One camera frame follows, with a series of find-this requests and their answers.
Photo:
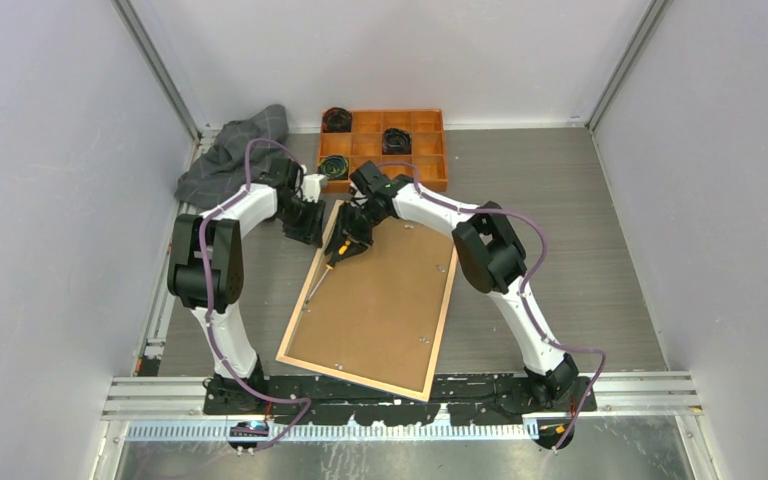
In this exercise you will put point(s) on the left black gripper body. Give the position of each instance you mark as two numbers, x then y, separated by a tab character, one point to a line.
298	199

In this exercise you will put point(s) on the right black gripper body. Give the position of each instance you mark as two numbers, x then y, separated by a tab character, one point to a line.
363	213

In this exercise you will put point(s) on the black yellow screwdriver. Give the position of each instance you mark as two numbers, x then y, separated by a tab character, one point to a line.
324	272

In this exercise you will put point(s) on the blue picture frame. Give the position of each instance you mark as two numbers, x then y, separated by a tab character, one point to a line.
378	318

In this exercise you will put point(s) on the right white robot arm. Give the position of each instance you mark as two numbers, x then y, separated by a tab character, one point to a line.
491	256

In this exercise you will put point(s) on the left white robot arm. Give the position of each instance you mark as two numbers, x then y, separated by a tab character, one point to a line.
206	266

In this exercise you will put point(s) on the green black tape roll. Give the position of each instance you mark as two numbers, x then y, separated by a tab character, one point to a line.
334	167

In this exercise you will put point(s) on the orange compartment tray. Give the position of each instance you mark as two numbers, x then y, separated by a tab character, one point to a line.
428	161

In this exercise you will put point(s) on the black tape roll centre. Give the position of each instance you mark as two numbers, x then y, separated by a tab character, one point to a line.
396	141

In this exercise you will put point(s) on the grey checked cloth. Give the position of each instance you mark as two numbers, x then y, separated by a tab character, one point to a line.
219	173

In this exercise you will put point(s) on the black tape roll top left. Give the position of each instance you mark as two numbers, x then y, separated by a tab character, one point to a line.
336	120

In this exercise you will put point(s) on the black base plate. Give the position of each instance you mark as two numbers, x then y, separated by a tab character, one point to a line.
471	399

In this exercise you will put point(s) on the aluminium left rail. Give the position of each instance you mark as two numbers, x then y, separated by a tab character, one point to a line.
153	343

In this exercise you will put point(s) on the aluminium rail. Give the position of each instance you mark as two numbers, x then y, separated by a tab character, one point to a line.
170	408
153	343

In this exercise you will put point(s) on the aluminium front rail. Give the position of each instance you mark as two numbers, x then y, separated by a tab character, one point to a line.
170	408

